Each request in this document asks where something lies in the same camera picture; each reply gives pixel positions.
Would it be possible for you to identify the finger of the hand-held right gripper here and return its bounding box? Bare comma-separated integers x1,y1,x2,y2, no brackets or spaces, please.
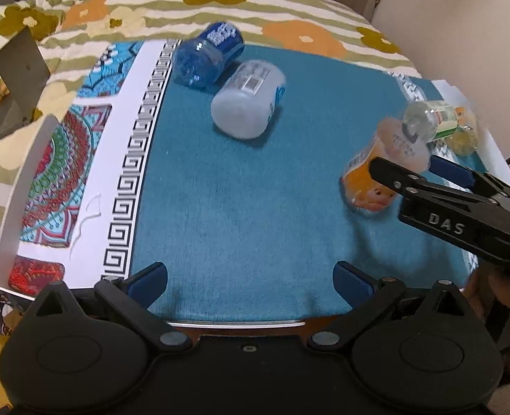
369,156,429,196
429,155,510,203

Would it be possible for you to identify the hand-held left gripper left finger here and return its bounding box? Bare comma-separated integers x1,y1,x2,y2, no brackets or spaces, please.
27,261,194,353

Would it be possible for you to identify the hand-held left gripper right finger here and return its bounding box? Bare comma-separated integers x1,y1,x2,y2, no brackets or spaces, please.
308,260,479,352

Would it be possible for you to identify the orange juice bottle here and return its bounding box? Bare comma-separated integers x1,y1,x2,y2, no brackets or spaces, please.
341,117,431,215

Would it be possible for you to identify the small yellowish clear cup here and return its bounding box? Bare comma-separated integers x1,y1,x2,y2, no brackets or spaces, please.
447,107,480,157

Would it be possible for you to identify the person's right hand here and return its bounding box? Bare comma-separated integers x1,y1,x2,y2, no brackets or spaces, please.
464,264,510,347

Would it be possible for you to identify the clear green-label bottle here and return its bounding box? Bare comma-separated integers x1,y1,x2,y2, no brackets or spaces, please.
401,100,460,144

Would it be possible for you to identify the teal patterned mat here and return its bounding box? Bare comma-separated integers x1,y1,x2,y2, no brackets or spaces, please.
0,38,510,326

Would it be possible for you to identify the white translucent plastic bottle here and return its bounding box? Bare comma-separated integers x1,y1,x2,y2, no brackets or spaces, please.
210,61,287,140

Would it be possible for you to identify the floral striped blanket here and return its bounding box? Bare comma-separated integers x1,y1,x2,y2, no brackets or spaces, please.
0,0,416,230

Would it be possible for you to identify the blue plastic bottle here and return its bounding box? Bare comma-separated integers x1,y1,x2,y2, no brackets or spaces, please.
172,21,246,90

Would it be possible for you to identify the grey laptop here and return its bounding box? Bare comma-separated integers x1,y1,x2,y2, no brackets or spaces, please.
0,29,51,153

